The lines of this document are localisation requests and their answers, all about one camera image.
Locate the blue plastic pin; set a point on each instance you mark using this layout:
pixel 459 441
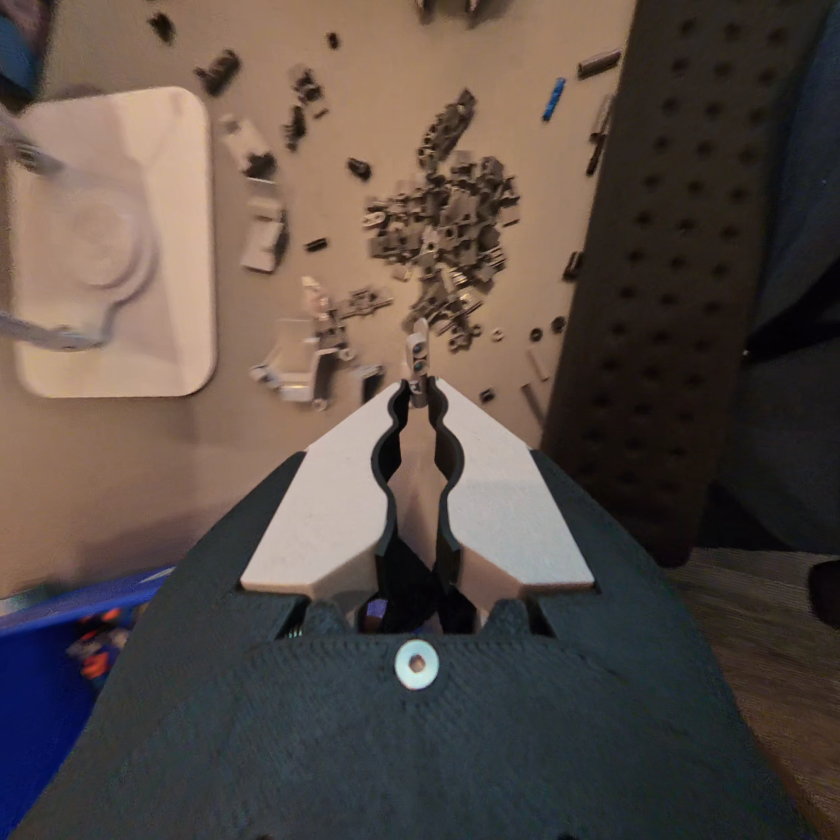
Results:
pixel 553 100

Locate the pale grey angled panel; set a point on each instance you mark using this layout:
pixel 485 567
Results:
pixel 262 243

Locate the grey plate with clips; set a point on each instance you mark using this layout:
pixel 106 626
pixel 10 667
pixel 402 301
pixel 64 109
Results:
pixel 307 85
pixel 364 303

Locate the black angled connector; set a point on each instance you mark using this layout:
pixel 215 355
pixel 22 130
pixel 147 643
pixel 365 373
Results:
pixel 161 27

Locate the pale curved panel with pins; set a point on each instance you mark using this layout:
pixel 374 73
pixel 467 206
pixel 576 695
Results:
pixel 243 141

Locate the black rounded object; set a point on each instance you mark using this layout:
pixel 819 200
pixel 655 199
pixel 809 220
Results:
pixel 825 594

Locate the white rounded tray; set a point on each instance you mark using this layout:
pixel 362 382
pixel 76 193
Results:
pixel 177 262

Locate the black dimpled foam pad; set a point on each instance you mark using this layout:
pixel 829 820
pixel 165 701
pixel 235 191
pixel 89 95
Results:
pixel 669 262

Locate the black round connector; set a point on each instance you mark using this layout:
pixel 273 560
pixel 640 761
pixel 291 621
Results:
pixel 359 169

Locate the grey tube connector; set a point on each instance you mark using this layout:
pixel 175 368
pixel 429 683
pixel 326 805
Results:
pixel 600 64

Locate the small black pin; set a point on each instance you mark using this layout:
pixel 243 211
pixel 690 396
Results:
pixel 316 244

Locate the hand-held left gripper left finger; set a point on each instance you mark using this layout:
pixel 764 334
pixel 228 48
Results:
pixel 321 518

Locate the blue plastic bin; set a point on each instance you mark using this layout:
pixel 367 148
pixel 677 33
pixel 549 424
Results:
pixel 39 689

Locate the pale grey short rod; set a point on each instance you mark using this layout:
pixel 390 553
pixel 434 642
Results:
pixel 539 365

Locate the clear plastic bit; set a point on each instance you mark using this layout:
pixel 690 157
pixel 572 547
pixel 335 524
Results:
pixel 312 292

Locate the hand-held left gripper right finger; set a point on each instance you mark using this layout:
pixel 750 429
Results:
pixel 512 518

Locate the grey perforated beam assembly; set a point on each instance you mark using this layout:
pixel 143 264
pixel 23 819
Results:
pixel 449 124

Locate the pale blue book stand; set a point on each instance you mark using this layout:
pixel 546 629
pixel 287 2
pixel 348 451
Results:
pixel 105 243

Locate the grey tube with black axle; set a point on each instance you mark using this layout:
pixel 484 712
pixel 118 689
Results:
pixel 600 131

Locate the grey axle rod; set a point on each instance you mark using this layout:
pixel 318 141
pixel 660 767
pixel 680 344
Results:
pixel 533 405

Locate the grey angled holed beam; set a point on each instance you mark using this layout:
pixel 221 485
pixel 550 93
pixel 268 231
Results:
pixel 218 71

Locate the heap of mixed coloured pieces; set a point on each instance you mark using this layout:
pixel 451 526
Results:
pixel 102 646

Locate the black and grey connector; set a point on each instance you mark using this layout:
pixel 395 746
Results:
pixel 295 128

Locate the pale grey holed connector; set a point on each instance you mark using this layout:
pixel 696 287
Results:
pixel 418 354

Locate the pile of grey clip plates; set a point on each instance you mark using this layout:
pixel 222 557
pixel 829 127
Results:
pixel 453 229

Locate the dark grey holed connector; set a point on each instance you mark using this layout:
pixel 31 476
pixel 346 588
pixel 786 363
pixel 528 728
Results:
pixel 331 328

